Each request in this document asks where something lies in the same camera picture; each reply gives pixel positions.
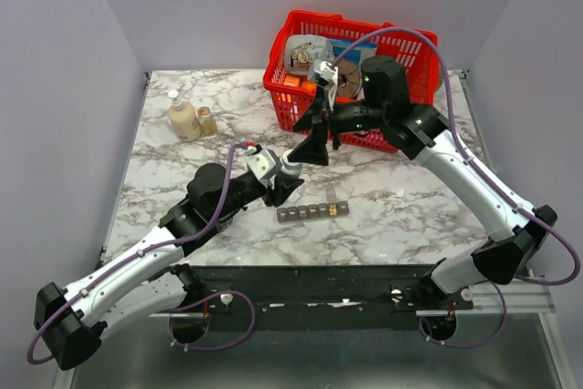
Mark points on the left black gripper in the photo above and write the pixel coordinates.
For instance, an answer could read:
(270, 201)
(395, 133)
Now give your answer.
(282, 190)

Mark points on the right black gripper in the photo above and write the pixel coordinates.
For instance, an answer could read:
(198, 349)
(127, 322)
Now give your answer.
(312, 149)

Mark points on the white pill bottle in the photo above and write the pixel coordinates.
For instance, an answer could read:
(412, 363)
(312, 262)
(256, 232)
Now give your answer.
(292, 169)

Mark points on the grey weekly pill organizer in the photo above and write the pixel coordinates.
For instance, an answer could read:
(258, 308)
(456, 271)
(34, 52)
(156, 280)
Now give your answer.
(332, 208)

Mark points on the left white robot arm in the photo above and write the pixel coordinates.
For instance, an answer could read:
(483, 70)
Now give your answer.
(74, 320)

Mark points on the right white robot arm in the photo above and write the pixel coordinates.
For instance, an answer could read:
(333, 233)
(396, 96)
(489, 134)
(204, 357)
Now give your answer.
(515, 229)

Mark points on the orange fruit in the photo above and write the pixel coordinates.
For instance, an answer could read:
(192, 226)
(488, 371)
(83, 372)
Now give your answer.
(309, 86)

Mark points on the orange small box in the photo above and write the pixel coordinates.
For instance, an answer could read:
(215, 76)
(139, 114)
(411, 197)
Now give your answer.
(292, 81)

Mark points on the brown round paper package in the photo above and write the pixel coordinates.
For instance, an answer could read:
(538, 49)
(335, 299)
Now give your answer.
(349, 80)

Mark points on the silver snack pouch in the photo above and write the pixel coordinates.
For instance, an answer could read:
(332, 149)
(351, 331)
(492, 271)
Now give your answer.
(301, 51)

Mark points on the small amber bottle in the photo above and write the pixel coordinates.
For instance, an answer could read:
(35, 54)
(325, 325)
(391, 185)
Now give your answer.
(207, 122)

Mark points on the red plastic shopping basket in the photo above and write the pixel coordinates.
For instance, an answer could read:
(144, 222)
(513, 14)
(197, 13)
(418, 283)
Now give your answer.
(355, 42)

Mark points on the yellow liquid bottle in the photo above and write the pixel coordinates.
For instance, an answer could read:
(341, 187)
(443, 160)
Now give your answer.
(183, 118)

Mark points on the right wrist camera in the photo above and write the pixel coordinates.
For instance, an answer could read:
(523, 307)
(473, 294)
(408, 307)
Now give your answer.
(326, 79)

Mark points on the black table front rail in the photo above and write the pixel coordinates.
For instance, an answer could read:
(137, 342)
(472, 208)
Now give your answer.
(230, 299)

